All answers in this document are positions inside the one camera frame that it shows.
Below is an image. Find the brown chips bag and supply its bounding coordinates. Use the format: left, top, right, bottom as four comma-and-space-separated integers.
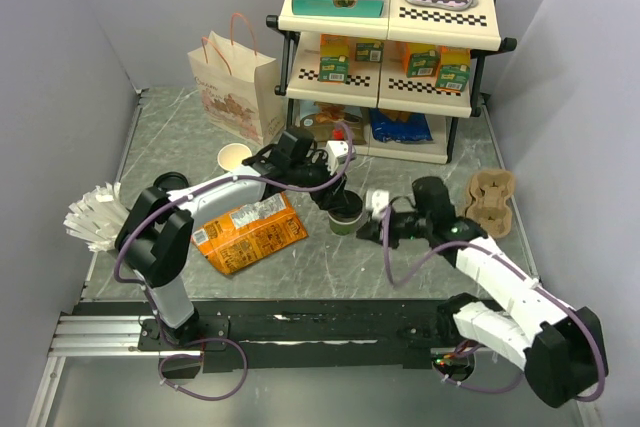
298, 100, 366, 145

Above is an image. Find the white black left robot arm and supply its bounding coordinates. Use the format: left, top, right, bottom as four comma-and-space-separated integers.
115, 121, 355, 349

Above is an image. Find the orange chips bag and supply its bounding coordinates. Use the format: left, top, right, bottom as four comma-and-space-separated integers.
192, 193, 308, 275

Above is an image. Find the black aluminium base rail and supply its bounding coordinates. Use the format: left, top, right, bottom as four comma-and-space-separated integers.
47, 299, 551, 388

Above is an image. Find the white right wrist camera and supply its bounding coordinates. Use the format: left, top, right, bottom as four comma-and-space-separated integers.
365, 189, 391, 221

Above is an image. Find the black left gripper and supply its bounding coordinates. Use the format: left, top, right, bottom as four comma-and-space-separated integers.
289, 151, 349, 211

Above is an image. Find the orange green snack box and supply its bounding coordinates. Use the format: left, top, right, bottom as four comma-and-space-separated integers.
354, 38, 384, 63
318, 34, 350, 83
398, 42, 440, 78
435, 46, 471, 93

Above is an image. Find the black plastic cup lid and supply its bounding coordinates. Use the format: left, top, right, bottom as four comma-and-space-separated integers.
153, 171, 190, 192
328, 190, 363, 222

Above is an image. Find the white paper straws bundle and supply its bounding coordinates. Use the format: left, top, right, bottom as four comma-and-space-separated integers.
63, 182, 129, 253

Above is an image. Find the white Cream Bear paper bag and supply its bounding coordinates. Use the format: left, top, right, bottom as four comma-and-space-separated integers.
188, 32, 286, 147

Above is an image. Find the blue chips bag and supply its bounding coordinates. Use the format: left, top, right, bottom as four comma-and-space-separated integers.
369, 109, 433, 144

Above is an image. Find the cream black three-tier shelf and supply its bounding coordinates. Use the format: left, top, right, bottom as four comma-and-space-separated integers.
266, 0, 517, 164

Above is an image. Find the green paper coffee cup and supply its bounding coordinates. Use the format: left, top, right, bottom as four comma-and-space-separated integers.
217, 143, 252, 172
328, 213, 363, 236

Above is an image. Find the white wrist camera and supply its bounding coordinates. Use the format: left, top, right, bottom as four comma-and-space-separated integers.
324, 140, 349, 174
365, 189, 391, 221

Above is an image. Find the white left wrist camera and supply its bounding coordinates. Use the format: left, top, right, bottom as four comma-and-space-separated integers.
324, 140, 349, 174

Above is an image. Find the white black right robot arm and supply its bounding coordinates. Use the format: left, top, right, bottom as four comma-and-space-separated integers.
357, 177, 609, 408

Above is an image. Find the brown cardboard cup carrier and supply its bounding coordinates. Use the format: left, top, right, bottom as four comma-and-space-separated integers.
461, 169, 516, 239

